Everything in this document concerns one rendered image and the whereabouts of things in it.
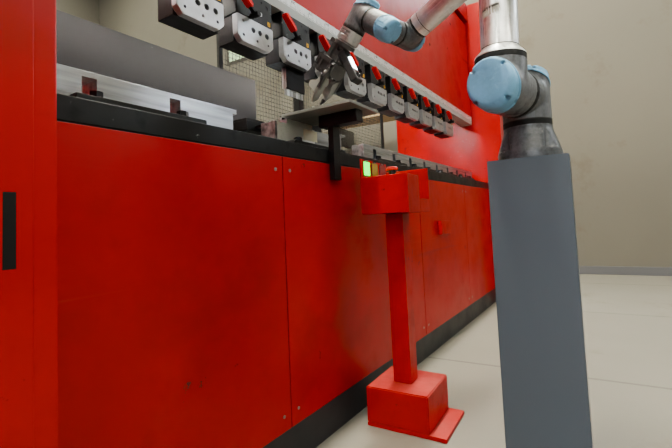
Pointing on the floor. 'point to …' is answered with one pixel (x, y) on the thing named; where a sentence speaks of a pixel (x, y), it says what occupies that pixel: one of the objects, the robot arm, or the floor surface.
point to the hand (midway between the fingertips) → (320, 101)
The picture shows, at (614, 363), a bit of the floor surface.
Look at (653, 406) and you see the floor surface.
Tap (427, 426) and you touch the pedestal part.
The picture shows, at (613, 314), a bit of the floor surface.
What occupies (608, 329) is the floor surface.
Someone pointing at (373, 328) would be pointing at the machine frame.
